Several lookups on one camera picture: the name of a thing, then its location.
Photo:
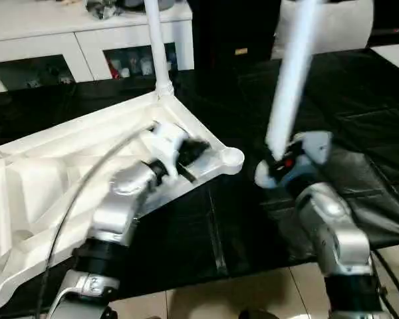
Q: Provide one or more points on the white pillow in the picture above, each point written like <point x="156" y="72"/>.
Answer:
<point x="339" y="30"/>

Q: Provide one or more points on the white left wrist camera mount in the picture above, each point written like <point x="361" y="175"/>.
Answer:
<point x="168" y="143"/>

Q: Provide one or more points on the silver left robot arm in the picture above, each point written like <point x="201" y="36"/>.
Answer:
<point x="119" y="206"/>

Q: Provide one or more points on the white flat board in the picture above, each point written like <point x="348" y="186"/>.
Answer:
<point x="394" y="58"/>

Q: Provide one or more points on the white plastic table top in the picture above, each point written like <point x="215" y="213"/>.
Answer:
<point x="53" y="166"/>

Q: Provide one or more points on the black table mat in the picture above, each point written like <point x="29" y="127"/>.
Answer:
<point x="319" y="99"/>

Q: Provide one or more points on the white glass-door cabinet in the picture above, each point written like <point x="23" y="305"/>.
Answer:
<point x="70" y="40"/>

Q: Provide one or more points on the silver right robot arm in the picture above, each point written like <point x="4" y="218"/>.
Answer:
<point x="336" y="232"/>

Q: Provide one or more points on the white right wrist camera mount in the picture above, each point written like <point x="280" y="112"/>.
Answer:
<point x="317" y="146"/>

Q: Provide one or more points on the black cabinet with gold label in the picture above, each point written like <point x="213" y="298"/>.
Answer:
<point x="236" y="30"/>

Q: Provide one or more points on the red bottle in cabinet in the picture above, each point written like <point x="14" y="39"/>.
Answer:
<point x="114" y="69"/>

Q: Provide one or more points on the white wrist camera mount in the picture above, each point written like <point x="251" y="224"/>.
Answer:
<point x="168" y="143"/>
<point x="317" y="146"/>

